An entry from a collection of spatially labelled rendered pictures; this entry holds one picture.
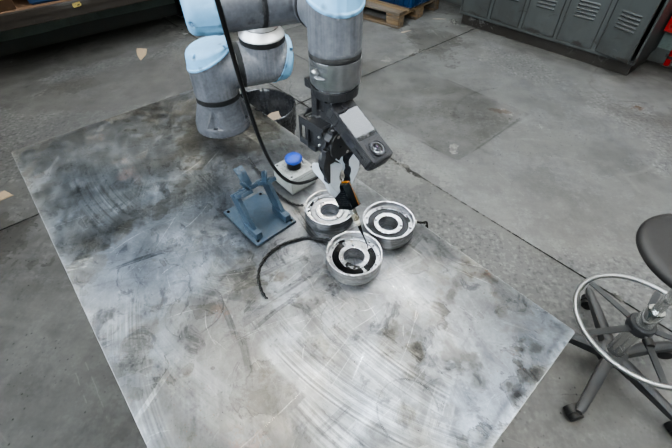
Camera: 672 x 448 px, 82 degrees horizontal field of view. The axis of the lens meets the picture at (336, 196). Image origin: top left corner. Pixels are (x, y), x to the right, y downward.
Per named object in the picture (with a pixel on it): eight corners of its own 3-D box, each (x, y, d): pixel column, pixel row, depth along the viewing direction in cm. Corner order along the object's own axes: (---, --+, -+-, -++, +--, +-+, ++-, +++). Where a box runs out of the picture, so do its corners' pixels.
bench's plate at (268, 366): (571, 337, 66) (576, 331, 65) (284, 735, 37) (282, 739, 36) (218, 86, 132) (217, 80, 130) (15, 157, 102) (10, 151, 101)
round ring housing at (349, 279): (392, 272, 73) (394, 258, 71) (346, 298, 69) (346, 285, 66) (359, 236, 80) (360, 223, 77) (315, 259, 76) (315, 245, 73)
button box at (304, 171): (316, 181, 92) (315, 165, 89) (292, 195, 89) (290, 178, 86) (295, 165, 97) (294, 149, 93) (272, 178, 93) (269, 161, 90)
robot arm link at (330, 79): (372, 55, 55) (330, 73, 51) (370, 85, 58) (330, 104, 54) (336, 40, 59) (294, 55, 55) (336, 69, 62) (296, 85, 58)
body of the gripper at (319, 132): (331, 128, 71) (331, 64, 63) (365, 149, 66) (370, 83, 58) (298, 145, 67) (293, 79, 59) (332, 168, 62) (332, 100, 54)
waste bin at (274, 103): (313, 173, 220) (309, 105, 190) (263, 200, 203) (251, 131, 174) (277, 146, 238) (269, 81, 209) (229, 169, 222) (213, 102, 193)
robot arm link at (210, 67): (191, 86, 107) (177, 36, 97) (239, 77, 110) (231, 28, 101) (197, 107, 98) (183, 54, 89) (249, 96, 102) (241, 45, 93)
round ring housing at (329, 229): (362, 211, 85) (362, 197, 82) (341, 244, 78) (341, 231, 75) (319, 197, 88) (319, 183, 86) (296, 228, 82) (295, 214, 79)
